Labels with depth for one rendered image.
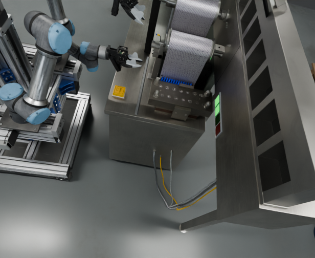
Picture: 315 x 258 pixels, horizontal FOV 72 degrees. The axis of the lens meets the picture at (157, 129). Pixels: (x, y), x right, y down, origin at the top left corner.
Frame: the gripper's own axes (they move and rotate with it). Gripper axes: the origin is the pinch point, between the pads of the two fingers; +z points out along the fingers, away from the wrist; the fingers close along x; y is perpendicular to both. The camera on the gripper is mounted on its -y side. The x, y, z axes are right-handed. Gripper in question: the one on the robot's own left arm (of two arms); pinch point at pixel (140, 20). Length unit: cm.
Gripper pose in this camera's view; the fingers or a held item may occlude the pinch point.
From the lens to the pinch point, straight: 126.4
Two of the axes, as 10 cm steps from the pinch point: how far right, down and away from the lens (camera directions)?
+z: 6.3, 4.7, 6.3
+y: 7.7, -2.4, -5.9
